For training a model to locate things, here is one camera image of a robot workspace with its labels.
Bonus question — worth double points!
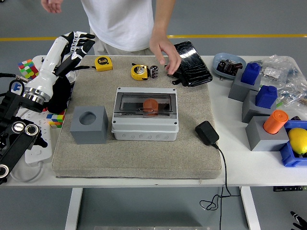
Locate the person's left hand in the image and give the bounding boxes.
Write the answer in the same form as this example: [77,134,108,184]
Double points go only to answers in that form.
[149,35,182,75]

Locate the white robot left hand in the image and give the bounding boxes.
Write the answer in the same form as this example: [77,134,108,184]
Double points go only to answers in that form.
[24,31,96,101]

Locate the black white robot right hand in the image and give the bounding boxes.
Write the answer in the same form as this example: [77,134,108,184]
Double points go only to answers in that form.
[290,210,307,230]

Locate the person's right hand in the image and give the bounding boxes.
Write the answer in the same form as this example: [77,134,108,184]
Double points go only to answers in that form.
[40,0,63,14]

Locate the orange cylinder battery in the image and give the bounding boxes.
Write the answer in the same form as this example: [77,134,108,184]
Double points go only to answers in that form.
[263,110,289,135]
[142,98,159,117]

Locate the smoky transparent box lid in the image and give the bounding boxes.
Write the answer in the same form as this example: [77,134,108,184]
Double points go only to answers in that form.
[114,92,172,118]

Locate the grey plastic enclosure box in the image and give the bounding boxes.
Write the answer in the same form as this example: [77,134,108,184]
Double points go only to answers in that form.
[111,87,179,141]

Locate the large colourful puzzle cube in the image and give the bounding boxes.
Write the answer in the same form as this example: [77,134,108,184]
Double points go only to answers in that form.
[17,59,40,81]

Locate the black cloth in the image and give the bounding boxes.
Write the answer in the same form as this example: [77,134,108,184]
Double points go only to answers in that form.
[45,70,74,115]

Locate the black table control panel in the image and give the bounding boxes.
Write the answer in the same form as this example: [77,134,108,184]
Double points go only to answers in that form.
[272,185,307,192]

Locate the yellow tape measure chrome face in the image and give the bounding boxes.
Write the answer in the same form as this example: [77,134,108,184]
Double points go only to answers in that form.
[130,64,150,81]

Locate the small colourful puzzle cube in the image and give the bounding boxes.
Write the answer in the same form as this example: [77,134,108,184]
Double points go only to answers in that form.
[46,109,67,122]

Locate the white table leg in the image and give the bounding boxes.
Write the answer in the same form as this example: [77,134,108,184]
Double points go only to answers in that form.
[240,186,261,230]
[64,188,83,230]

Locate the person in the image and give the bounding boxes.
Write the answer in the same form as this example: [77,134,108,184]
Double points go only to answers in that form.
[40,0,182,75]

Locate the light blue bowl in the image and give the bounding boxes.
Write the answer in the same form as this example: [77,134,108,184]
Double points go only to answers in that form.
[213,52,247,81]

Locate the blue plastic bin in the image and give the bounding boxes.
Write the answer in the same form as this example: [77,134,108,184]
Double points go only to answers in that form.
[279,119,307,168]

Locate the dark electronic parts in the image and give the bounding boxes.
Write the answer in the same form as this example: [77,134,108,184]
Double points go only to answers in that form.
[216,59,243,77]

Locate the grey holder block round hole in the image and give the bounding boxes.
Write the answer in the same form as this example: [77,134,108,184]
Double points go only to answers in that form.
[70,105,108,145]

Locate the yellow lemon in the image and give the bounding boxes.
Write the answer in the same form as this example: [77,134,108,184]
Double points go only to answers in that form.
[287,127,307,155]

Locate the blue plastic block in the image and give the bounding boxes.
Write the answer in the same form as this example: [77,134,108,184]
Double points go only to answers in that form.
[240,62,261,86]
[255,85,278,109]

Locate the black power adapter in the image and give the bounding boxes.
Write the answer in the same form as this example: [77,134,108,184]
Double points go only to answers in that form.
[194,120,220,146]

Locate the grey-brown cushion mat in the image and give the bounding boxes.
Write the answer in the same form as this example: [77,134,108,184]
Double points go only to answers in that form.
[51,55,223,180]

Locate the clear bags of small parts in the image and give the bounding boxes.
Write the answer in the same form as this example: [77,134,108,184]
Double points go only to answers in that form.
[249,54,307,108]

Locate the white rail module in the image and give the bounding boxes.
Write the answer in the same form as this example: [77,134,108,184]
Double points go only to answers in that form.
[66,69,78,84]

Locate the white circuit breaker blue switch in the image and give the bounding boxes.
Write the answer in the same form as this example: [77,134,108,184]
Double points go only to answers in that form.
[11,81,27,93]

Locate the yellow tape measure black strap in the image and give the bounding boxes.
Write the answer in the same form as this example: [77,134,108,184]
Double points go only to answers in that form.
[71,56,113,72]

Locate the black adapter cord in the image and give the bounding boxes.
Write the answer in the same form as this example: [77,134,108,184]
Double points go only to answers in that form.
[200,142,241,230]

